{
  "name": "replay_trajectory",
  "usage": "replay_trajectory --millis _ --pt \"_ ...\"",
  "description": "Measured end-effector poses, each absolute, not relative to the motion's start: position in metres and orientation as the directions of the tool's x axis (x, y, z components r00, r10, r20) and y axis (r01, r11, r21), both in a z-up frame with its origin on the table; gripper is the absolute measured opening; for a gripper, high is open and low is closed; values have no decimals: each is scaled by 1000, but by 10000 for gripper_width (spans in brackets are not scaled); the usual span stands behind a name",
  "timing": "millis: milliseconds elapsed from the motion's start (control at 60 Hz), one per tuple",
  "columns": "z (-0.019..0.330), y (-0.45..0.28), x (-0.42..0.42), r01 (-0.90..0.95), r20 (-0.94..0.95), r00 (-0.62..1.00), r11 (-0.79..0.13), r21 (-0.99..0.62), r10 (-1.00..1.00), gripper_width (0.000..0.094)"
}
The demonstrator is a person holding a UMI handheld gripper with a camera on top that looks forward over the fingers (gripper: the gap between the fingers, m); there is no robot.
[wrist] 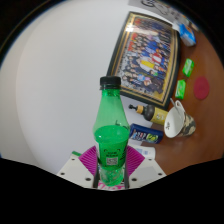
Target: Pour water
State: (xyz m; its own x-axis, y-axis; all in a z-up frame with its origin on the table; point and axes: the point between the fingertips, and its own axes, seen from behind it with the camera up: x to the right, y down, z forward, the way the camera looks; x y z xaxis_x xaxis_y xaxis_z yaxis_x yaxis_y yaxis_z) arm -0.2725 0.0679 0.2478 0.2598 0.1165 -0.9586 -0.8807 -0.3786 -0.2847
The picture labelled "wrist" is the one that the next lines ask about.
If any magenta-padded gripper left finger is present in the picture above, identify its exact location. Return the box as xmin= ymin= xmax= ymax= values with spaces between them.
xmin=57 ymin=145 xmax=101 ymax=189

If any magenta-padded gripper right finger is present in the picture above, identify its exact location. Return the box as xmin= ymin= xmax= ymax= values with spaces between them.
xmin=124 ymin=145 xmax=168 ymax=190

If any green plastic drink bottle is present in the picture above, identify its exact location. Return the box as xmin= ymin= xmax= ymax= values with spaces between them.
xmin=92 ymin=75 xmax=132 ymax=187

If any dark blue pump bottle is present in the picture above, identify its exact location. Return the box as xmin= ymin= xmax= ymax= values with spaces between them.
xmin=129 ymin=123 xmax=165 ymax=145

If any brown pump bottle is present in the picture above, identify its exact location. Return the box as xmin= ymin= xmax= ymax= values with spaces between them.
xmin=128 ymin=103 xmax=170 ymax=127

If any camouflage mug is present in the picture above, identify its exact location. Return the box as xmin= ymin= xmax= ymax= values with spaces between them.
xmin=163 ymin=99 xmax=197 ymax=139

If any metal spoon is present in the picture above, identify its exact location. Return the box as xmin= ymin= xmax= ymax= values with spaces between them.
xmin=169 ymin=98 xmax=185 ymax=118

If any small green pack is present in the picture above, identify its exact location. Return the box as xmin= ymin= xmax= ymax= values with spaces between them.
xmin=181 ymin=58 xmax=195 ymax=78
xmin=174 ymin=79 xmax=187 ymax=100

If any flat round red coaster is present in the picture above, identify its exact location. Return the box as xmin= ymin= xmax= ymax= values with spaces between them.
xmin=193 ymin=75 xmax=211 ymax=101

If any framed group picture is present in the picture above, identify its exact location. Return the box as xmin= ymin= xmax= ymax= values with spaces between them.
xmin=106 ymin=11 xmax=183 ymax=111

